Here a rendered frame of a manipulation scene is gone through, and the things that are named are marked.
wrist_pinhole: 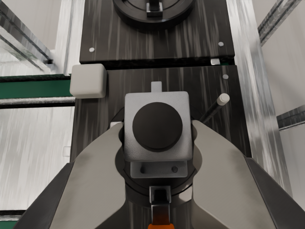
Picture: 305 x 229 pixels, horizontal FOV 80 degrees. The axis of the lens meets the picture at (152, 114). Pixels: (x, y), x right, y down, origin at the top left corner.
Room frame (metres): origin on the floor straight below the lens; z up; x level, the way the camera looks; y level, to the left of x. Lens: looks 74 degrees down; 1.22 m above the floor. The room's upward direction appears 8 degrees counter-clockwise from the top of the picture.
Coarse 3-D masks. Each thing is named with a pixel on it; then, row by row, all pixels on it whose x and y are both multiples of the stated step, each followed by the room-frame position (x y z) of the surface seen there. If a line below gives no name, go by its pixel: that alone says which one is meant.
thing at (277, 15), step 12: (288, 0) 0.20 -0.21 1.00; (300, 0) 0.20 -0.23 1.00; (276, 12) 0.20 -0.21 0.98; (288, 12) 0.20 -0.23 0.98; (264, 24) 0.21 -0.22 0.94; (276, 24) 0.20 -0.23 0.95; (264, 36) 0.20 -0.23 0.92; (300, 108) 0.05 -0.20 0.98; (288, 120) 0.04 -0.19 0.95; (300, 120) 0.03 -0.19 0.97
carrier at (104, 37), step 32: (96, 0) 0.28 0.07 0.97; (128, 0) 0.25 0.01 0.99; (160, 0) 0.24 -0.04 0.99; (192, 0) 0.23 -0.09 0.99; (224, 0) 0.25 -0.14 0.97; (96, 32) 0.22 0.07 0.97; (128, 32) 0.21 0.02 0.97; (160, 32) 0.20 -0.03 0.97; (192, 32) 0.19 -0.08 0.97; (224, 32) 0.18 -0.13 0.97; (128, 64) 0.16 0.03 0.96; (160, 64) 0.16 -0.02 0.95
